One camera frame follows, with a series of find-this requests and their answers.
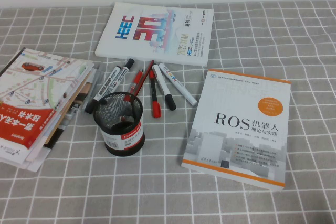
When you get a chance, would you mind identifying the white HEEC magazine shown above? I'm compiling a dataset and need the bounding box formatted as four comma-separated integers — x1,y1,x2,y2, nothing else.
94,1,215,67

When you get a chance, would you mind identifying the black marker red cap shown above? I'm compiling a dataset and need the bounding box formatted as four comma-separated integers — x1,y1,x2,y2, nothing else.
148,69,162,119

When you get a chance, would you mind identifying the grey checked tablecloth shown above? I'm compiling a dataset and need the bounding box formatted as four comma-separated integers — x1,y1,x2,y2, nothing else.
0,0,336,224

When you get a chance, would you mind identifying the red black pencil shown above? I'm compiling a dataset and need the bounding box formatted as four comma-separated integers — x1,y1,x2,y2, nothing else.
130,60,155,104

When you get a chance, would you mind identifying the brown photo cover booklet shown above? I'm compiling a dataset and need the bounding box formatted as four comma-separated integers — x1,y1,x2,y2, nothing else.
43,66,98,148

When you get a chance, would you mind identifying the black mesh pen holder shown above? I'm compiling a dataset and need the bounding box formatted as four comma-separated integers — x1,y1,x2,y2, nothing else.
93,91,146,157

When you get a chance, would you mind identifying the white paper booklet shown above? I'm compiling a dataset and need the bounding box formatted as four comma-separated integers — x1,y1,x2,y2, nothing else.
0,126,55,173

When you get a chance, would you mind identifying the plain white marker black cap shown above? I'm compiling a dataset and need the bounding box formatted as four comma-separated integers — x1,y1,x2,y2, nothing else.
152,64,177,111

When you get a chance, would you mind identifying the white orange ROS book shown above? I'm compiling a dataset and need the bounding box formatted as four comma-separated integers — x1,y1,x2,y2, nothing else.
181,68,292,193

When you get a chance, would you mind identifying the red map cover book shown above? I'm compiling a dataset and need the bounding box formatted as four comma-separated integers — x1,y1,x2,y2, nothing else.
0,47,95,150

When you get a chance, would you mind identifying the grey transparent pen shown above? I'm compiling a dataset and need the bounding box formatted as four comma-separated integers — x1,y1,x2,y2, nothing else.
82,63,104,114

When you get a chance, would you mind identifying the red gel pen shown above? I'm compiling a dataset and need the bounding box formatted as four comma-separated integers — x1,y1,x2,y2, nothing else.
123,68,145,101

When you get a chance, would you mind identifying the whiteboard marker black cap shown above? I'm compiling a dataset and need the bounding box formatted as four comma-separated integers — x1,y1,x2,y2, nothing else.
88,58,136,112

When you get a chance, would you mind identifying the white PAINT marker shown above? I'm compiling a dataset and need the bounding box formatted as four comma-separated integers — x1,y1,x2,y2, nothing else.
159,62,198,107

